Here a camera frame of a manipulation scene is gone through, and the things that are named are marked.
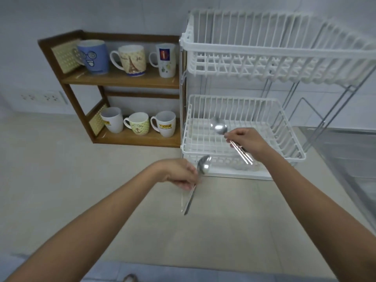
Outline metal spoon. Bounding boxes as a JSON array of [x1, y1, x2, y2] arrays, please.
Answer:
[[209, 116, 254, 166], [181, 155, 213, 216]]

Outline white drip tray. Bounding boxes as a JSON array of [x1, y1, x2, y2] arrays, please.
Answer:
[[183, 161, 275, 181]]

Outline person's left forearm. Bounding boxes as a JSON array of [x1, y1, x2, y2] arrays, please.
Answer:
[[5, 164, 165, 282]]

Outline person's left hand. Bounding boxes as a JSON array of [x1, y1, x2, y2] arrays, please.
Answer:
[[152, 158, 200, 192]]

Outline person's right hand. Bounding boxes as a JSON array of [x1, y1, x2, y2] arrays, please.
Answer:
[[224, 127, 272, 162]]

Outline stainless steel sink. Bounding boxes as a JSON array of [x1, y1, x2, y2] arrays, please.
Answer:
[[299, 126, 376, 233]]

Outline person's right forearm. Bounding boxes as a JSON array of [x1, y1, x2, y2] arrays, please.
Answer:
[[252, 143, 376, 282]]

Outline white mug blue red logo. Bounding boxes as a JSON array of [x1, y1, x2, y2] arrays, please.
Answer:
[[148, 43, 177, 79]]

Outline green patterned anchor mug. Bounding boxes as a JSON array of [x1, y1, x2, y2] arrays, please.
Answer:
[[123, 112, 150, 136]]

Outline wooden shelf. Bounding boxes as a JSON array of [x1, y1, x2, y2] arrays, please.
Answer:
[[37, 29, 187, 148]]

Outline beige Paris Eiffel mug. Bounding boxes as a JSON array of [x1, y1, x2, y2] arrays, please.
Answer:
[[109, 44, 147, 78]]

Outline white two-tier dish rack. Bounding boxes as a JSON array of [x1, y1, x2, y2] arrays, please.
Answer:
[[179, 8, 376, 172]]

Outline blue cartoon face mug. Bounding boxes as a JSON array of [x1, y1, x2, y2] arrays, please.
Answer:
[[76, 39, 110, 76]]

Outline white power socket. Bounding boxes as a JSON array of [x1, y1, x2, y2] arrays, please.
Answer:
[[17, 91, 40, 105], [39, 90, 67, 106]]

